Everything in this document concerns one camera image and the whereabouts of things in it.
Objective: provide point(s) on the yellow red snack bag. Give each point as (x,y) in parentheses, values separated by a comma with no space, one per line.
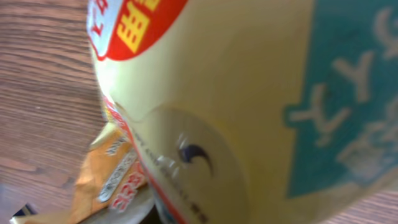
(252,111)

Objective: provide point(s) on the small orange snack packet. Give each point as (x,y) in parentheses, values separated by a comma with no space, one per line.
(111,187)

